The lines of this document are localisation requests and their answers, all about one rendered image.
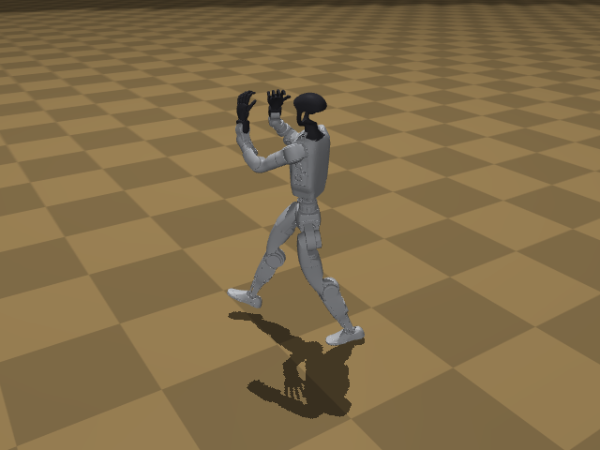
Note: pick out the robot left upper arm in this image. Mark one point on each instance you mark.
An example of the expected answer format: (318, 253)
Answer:
(290, 154)

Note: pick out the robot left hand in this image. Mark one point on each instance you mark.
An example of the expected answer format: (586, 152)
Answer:
(243, 109)

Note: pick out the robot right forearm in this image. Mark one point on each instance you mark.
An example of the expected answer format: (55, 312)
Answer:
(278, 124)

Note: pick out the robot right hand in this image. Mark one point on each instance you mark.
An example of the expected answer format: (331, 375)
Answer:
(275, 101)

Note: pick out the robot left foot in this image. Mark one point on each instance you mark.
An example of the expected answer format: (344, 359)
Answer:
(341, 336)

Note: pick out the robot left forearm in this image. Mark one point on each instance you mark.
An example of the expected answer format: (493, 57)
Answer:
(249, 151)

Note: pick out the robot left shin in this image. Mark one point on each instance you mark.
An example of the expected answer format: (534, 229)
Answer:
(335, 303)

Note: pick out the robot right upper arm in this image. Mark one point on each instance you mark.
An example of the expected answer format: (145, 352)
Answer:
(288, 139)

